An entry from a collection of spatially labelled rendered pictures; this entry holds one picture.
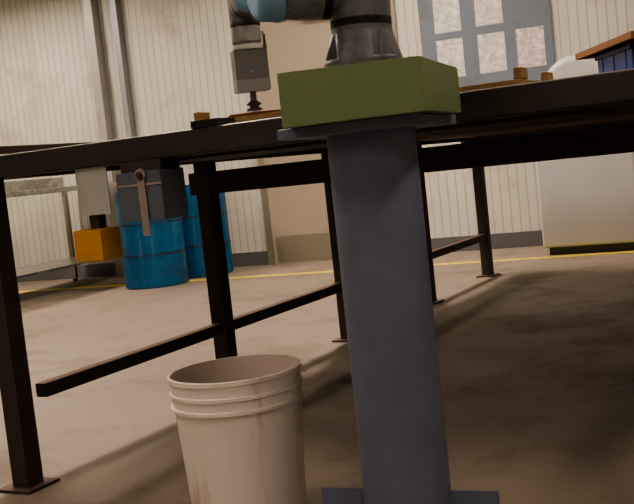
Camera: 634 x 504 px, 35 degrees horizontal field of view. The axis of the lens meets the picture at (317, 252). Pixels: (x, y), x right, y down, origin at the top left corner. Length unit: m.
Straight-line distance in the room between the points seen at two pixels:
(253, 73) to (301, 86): 0.75
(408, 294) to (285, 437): 0.51
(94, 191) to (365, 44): 0.97
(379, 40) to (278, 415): 0.82
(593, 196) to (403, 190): 5.36
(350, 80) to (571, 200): 5.51
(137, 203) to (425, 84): 0.97
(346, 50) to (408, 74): 0.19
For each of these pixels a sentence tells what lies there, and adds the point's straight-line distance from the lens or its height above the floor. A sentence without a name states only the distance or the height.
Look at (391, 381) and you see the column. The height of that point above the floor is 0.39.
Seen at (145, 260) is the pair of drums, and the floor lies 0.22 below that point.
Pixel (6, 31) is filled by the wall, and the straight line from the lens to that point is 10.11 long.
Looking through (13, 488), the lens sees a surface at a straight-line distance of 2.97.
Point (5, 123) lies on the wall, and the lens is 10.10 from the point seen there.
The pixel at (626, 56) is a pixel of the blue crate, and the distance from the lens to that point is 2.75.
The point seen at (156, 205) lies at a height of 0.75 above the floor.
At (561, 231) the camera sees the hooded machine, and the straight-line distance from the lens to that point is 7.24.
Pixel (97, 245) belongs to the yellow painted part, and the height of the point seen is 0.66.
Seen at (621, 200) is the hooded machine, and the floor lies 0.35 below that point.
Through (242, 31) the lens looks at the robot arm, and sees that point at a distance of 2.54.
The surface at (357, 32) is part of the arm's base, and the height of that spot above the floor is 1.03.
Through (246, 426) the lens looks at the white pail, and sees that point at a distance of 2.16.
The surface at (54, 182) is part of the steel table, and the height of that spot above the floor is 0.91.
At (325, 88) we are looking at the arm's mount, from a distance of 1.78.
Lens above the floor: 0.80
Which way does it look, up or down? 5 degrees down
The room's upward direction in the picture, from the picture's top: 6 degrees counter-clockwise
